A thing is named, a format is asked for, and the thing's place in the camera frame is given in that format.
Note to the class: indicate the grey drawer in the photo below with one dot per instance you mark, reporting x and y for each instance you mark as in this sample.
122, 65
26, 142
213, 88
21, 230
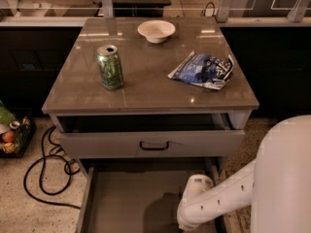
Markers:
141, 195
152, 136

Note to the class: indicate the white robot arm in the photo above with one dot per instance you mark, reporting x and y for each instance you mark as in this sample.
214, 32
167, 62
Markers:
276, 185

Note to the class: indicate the grey drawer cabinet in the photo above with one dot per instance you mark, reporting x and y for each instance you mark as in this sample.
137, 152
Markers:
79, 92

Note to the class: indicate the grey top drawer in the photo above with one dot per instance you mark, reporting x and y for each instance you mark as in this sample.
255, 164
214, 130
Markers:
152, 136

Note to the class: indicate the green soda can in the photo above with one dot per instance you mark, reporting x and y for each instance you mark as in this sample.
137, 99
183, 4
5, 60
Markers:
109, 63

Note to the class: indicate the blue white chip bag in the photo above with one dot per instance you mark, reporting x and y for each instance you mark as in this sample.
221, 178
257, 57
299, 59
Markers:
204, 70

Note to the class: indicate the white bowl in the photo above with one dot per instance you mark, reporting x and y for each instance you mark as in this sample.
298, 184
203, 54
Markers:
156, 31

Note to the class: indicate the dark background table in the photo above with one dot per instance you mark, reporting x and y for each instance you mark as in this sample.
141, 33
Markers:
139, 8

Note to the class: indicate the black basket with fruit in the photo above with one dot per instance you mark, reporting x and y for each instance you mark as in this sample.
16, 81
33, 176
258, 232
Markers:
16, 131

